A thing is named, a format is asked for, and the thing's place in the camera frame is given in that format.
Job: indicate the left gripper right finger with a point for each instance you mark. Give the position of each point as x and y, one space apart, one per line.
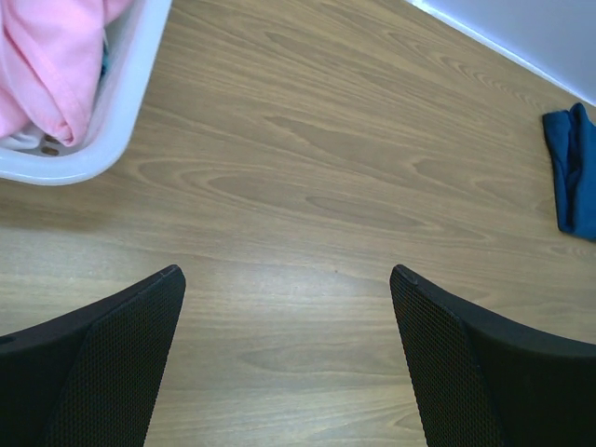
480 379

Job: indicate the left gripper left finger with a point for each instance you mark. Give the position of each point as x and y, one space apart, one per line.
91 377

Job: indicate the dark blue t shirt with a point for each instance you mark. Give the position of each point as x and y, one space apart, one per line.
570 139

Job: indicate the pink t shirt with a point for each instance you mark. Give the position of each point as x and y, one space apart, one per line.
51 63

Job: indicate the white plastic laundry basket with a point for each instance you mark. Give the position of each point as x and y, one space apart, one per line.
133 41

